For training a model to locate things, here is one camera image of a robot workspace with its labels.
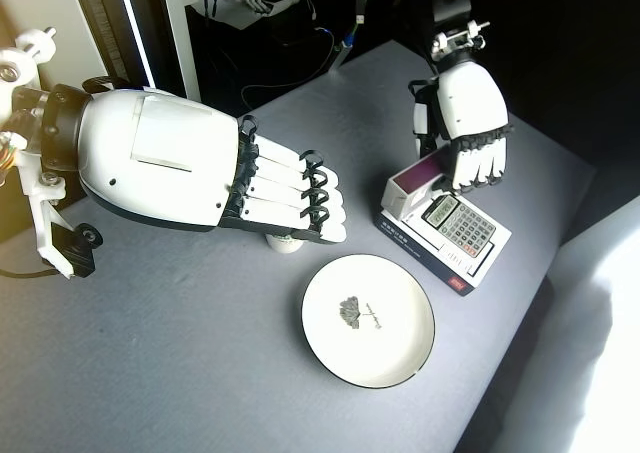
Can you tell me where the white plate with dark rim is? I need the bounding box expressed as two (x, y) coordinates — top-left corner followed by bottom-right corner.
(300, 253), (437, 390)

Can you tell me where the white and blue box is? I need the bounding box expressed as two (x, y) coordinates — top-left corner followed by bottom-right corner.
(374, 191), (513, 298)

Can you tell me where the white paper cup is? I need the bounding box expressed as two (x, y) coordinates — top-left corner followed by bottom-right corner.
(264, 232), (304, 256)

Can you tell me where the small white maroon box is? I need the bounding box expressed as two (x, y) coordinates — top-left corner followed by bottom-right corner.
(380, 150), (454, 222)

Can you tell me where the grey table cloth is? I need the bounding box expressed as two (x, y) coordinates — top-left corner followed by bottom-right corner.
(0, 40), (599, 453)

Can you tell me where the white metal cabinet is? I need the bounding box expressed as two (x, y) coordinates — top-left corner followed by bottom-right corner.
(0, 0), (202, 103)

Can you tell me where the black cable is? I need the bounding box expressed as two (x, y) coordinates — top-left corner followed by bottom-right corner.
(240, 26), (337, 114)

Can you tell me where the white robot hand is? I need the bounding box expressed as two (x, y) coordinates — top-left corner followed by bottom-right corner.
(407, 60), (515, 195)
(77, 88), (348, 245)

